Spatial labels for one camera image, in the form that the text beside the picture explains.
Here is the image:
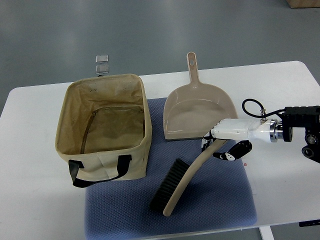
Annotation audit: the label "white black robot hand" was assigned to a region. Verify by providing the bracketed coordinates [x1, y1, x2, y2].
[201, 118, 280, 161]

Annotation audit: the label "pink hand broom black bristles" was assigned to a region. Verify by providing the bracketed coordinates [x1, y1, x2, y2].
[149, 139, 227, 217]

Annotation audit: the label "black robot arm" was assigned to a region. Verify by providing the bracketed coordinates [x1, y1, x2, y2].
[241, 98, 320, 163]

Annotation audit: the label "pink plastic dustpan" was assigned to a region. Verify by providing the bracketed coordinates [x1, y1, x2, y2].
[163, 52, 238, 141]

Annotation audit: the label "blue mesh cushion mat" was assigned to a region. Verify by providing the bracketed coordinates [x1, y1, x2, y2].
[84, 98, 257, 240]

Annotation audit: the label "white table leg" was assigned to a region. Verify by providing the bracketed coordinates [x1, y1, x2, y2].
[259, 226, 275, 240]

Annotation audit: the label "black table control panel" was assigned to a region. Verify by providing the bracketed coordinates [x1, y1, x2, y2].
[298, 219, 320, 228]

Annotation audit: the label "cardboard box corner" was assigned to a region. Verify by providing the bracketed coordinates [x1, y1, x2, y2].
[286, 0, 320, 9]

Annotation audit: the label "yellow fabric bag black handles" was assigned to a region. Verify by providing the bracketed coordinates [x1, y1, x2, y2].
[55, 74, 152, 188]

